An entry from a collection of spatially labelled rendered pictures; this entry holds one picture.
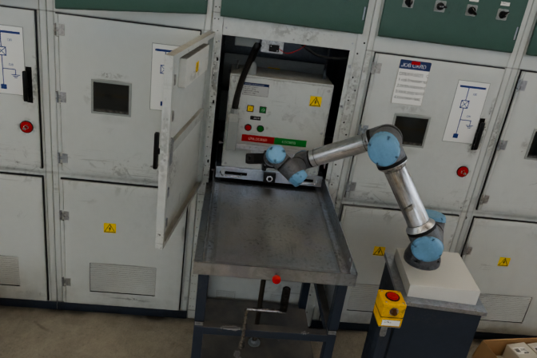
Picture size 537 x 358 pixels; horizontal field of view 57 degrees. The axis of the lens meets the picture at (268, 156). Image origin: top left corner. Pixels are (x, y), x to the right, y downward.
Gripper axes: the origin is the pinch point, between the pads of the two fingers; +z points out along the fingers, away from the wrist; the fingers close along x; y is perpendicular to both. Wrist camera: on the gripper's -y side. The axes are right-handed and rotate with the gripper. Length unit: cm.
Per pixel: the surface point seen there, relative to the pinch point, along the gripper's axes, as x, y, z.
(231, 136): 10.5, -15.8, -2.2
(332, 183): -4.7, 37.1, 14.2
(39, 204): -29, -105, 26
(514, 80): 50, 113, -17
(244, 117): 21.6, -10.6, 4.2
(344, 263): -40, 33, -36
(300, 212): -21.1, 19.4, -1.9
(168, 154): -8, -38, -54
